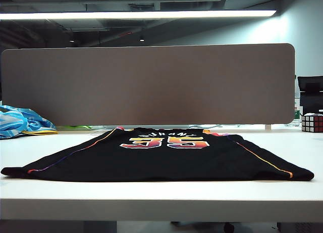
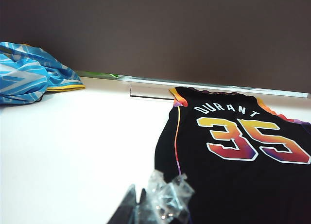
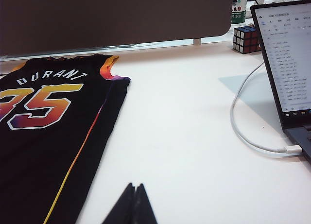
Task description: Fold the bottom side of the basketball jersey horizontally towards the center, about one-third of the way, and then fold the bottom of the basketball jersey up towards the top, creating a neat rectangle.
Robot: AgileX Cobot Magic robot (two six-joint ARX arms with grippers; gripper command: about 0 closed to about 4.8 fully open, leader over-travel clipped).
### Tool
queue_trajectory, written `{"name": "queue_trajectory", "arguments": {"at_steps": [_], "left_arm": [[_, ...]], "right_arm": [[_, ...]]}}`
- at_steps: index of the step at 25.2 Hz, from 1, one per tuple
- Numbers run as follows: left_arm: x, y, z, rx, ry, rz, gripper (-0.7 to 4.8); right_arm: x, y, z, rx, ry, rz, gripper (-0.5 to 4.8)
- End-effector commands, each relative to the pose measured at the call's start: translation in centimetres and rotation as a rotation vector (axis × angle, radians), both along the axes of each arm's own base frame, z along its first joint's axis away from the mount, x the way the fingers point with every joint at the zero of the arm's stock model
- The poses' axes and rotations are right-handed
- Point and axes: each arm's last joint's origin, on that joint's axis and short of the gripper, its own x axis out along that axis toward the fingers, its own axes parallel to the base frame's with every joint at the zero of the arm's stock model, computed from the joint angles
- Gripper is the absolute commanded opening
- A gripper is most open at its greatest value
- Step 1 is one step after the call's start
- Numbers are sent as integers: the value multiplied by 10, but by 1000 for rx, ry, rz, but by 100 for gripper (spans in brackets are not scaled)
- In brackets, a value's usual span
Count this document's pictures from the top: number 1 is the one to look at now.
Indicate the black basketball jersey number 35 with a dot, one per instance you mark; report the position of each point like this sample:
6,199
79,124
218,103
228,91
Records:
161,162

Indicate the brown fabric desk divider panel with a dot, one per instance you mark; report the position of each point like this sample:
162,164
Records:
151,84

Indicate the small round ceiling spotlight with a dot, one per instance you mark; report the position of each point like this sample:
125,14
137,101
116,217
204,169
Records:
141,39

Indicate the green object behind divider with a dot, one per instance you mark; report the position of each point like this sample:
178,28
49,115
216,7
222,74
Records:
78,127

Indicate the long white ceiling light strip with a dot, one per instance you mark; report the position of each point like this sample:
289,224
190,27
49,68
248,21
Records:
138,15

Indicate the yellow flat item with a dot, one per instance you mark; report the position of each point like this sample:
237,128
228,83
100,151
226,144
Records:
43,132

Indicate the clear bottle green label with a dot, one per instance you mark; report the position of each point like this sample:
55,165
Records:
297,113

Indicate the blue white plastic bag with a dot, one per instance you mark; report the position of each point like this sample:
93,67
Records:
15,121

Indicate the Rubik's cube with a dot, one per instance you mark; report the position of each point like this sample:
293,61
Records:
311,123

